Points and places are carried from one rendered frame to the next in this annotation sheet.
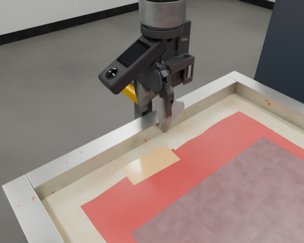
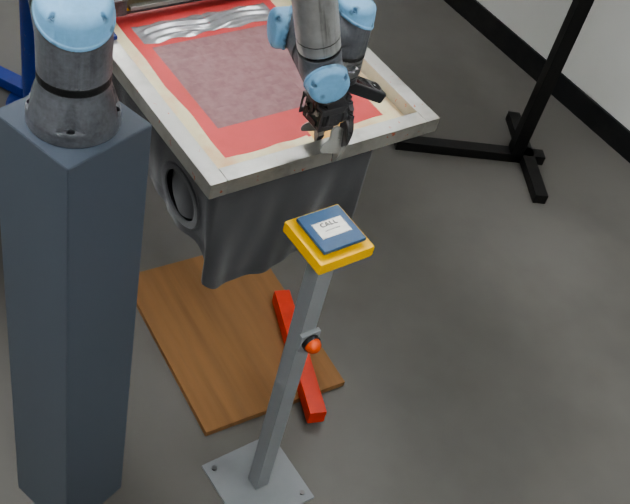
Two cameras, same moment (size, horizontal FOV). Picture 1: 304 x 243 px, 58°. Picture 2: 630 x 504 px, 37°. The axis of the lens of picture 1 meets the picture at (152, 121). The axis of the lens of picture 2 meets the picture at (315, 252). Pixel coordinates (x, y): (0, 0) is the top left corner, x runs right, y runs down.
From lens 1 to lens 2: 2.14 m
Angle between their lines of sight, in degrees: 95
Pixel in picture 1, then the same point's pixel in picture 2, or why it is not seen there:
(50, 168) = (410, 120)
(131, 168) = not seen: hidden behind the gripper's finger
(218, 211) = (286, 91)
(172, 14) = not seen: hidden behind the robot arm
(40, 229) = (403, 90)
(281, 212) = (242, 81)
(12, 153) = not seen: outside the picture
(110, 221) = (361, 103)
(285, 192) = (230, 90)
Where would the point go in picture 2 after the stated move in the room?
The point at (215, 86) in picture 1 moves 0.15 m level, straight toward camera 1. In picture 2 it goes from (248, 166) to (276, 125)
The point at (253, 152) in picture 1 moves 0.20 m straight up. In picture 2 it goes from (236, 118) to (250, 39)
